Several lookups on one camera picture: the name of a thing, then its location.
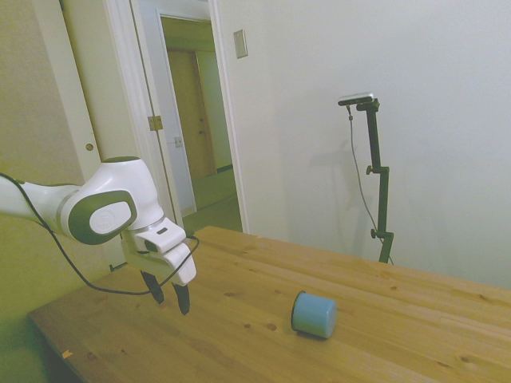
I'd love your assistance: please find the wooden hallway door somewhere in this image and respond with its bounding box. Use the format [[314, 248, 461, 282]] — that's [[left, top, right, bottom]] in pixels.
[[166, 48, 219, 180]]

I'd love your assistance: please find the blue enamel mug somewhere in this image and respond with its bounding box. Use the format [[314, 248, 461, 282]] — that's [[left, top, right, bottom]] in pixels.
[[290, 290, 339, 341]]

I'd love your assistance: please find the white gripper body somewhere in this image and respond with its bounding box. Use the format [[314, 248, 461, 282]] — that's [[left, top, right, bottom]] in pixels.
[[121, 231, 198, 286]]

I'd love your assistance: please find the beige wall switch plate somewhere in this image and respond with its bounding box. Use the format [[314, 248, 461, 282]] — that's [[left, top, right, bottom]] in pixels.
[[232, 29, 248, 60]]

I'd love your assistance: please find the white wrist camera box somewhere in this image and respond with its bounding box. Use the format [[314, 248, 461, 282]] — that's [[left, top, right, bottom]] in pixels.
[[134, 223, 188, 255]]

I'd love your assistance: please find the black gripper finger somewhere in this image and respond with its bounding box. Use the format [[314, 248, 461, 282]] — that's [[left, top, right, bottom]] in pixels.
[[140, 270, 166, 305], [170, 281, 192, 316]]

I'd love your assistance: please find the black jointed camera stand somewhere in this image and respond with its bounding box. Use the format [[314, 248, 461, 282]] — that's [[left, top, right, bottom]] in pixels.
[[356, 99, 395, 264]]

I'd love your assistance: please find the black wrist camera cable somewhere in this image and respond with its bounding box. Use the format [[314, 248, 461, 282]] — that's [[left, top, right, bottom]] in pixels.
[[0, 172, 200, 297]]

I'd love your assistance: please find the grey stereo camera bar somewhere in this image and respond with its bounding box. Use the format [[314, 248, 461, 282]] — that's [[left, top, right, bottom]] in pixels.
[[337, 92, 376, 107]]

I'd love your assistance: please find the white closet door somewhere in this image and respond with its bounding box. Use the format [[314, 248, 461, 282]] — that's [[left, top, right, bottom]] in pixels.
[[59, 0, 141, 176]]

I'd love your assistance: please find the white open room door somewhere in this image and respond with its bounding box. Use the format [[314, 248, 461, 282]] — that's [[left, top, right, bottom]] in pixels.
[[135, 0, 197, 219]]

